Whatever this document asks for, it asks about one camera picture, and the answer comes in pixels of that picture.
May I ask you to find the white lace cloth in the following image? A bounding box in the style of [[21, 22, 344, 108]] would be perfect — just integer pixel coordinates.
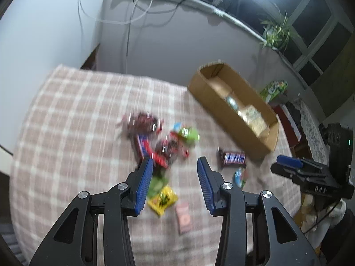
[[294, 100, 329, 167]]

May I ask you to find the pink snack packet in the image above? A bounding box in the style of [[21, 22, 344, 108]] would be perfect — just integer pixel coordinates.
[[176, 203, 193, 235]]

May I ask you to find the white fluffy cloth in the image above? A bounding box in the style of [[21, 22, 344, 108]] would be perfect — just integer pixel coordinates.
[[294, 194, 347, 255]]

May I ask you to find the cardboard box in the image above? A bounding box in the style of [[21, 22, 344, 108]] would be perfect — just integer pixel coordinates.
[[188, 63, 279, 161]]

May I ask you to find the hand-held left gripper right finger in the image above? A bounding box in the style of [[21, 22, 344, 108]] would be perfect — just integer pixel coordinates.
[[196, 156, 322, 266]]

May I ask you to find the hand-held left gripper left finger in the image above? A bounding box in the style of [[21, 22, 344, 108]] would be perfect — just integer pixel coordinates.
[[29, 157, 154, 266]]

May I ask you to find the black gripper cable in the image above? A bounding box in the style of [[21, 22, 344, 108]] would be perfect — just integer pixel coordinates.
[[301, 199, 341, 233]]

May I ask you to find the potted spider plant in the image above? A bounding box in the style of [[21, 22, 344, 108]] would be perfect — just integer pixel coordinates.
[[259, 6, 292, 53]]

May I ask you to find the green juice carton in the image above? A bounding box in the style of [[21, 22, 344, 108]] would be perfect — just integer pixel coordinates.
[[259, 80, 289, 103]]

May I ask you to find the pink plaid blanket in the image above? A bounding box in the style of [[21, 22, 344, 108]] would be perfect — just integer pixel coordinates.
[[11, 64, 303, 266]]

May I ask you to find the grey window sill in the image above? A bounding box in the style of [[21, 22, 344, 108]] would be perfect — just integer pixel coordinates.
[[116, 0, 311, 89]]

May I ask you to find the red box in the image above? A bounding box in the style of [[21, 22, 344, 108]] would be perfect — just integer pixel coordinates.
[[273, 104, 301, 142]]

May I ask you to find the brown chocolate bar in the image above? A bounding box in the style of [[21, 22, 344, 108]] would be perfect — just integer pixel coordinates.
[[217, 147, 247, 169]]

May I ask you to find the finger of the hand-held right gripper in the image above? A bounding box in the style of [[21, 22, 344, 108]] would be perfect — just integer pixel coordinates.
[[270, 162, 312, 184], [276, 155, 331, 173]]

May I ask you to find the green leafy snack packet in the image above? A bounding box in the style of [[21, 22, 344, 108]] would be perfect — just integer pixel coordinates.
[[150, 176, 170, 198]]

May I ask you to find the beige printed packet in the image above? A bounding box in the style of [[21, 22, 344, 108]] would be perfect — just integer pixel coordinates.
[[237, 105, 267, 136]]

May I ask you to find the blue red chocolate bar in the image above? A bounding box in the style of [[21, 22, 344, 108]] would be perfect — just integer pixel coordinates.
[[135, 134, 156, 161]]

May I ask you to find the yellow candy packet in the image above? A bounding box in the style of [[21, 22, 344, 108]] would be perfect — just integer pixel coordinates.
[[148, 186, 178, 217]]

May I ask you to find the window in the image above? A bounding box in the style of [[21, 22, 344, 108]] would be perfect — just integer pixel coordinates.
[[213, 0, 355, 117]]

